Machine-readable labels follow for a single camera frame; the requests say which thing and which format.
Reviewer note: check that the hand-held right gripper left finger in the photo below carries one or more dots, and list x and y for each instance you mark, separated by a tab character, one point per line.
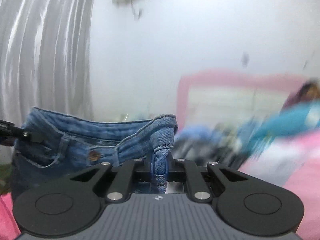
147	172

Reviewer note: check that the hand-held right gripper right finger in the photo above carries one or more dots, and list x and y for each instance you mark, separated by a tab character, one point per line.
170	172

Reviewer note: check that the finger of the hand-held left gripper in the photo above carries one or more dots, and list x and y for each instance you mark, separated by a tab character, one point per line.
15	131

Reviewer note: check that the blue denim jeans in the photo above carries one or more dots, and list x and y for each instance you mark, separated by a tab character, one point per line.
75	135

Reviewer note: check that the black and white plaid shirt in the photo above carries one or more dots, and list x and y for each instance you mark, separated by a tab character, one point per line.
200	152

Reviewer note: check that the light blue cloth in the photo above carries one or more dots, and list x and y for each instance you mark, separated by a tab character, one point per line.
195	133

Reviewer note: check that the pink and cream headboard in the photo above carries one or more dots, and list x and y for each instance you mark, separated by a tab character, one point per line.
185	92

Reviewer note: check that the grey satin curtain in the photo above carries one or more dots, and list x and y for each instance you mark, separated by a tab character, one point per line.
45	42

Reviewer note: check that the teal cloth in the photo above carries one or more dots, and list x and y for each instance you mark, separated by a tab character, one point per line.
280	122

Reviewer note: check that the light pink quilt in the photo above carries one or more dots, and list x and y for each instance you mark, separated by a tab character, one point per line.
305	175

